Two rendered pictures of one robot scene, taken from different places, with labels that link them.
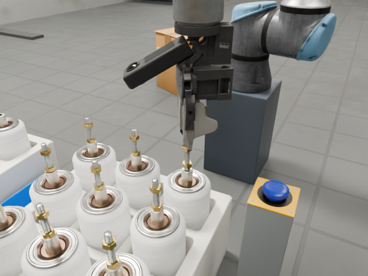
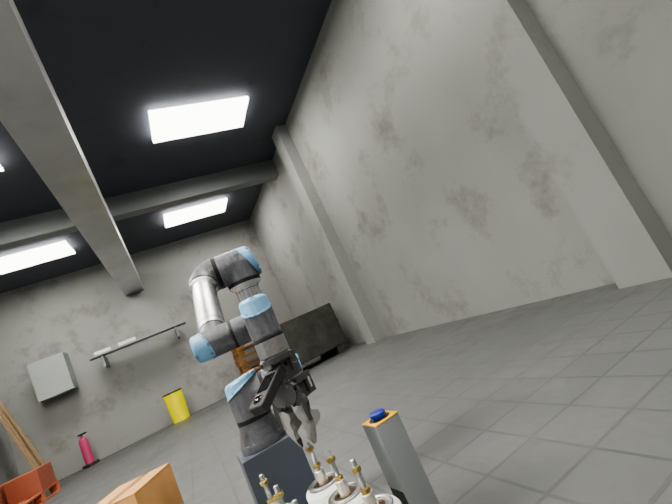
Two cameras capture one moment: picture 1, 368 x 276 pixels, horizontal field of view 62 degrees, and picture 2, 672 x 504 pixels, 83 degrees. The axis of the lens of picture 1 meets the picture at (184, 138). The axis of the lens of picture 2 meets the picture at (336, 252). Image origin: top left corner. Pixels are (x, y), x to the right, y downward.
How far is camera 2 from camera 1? 0.66 m
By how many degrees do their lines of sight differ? 66
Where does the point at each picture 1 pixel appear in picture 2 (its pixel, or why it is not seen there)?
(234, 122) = (283, 475)
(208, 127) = (316, 415)
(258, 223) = (389, 436)
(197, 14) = (282, 345)
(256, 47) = not seen: hidden behind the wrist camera
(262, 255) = (406, 460)
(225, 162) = not seen: outside the picture
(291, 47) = not seen: hidden behind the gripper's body
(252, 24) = (251, 387)
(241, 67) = (260, 424)
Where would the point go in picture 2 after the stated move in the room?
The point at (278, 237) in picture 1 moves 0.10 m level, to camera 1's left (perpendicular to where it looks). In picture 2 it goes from (402, 435) to (382, 459)
